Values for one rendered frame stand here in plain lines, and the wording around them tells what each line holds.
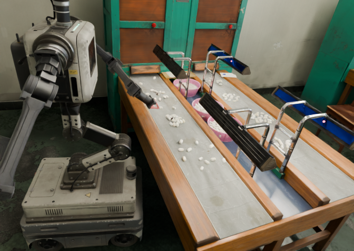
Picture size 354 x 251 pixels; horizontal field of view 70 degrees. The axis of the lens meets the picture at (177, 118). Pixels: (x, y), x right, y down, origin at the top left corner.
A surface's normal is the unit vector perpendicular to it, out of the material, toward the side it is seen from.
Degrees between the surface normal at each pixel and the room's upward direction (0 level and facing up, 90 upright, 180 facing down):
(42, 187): 0
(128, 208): 90
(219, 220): 0
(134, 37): 90
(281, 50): 90
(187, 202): 0
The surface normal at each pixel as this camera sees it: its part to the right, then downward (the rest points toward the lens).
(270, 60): 0.31, 0.53
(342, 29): -0.95, 0.08
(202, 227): 0.10, -0.85
